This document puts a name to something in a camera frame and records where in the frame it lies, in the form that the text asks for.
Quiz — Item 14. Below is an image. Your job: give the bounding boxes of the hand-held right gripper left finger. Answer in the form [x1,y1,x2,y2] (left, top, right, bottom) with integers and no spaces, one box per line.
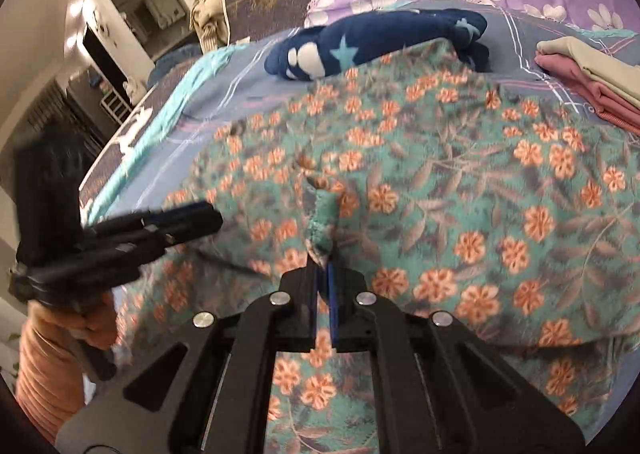
[57,265,318,454]

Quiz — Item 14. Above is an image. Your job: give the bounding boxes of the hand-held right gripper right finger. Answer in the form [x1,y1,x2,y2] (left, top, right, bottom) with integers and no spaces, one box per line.
[327,268,586,454]

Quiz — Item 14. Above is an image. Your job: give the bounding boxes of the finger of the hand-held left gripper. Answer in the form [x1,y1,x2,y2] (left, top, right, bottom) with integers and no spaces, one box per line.
[97,234,170,287]
[92,201,224,247]

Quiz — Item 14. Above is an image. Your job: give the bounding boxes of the green floral pants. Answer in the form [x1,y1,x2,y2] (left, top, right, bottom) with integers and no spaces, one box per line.
[115,36,640,454]

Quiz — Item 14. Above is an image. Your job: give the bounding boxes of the person's left forearm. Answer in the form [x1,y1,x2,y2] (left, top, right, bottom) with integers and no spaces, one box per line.
[14,315,85,446]

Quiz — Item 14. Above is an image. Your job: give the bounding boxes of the person's left hand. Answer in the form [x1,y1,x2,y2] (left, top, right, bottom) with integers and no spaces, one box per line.
[29,290,119,351]

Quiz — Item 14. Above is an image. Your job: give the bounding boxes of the blue-grey bedspread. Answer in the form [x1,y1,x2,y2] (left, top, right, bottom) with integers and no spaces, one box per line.
[80,0,640,245]

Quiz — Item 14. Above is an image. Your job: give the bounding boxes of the crumpled beige cloth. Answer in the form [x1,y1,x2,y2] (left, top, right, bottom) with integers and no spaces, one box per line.
[190,0,232,55]

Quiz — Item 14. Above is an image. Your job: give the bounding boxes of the navy star print garment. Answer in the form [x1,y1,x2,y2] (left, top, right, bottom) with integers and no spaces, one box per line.
[264,9,492,81]

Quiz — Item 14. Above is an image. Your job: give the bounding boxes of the folded pink garment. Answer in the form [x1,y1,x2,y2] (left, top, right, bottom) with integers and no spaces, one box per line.
[534,51,640,137]

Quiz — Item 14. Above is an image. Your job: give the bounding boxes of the folded beige garment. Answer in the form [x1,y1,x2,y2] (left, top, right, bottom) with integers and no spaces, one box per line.
[536,36,640,110]

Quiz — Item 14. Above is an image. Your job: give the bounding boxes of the white wire rack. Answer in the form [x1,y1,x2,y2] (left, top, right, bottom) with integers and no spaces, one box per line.
[99,93,135,126]

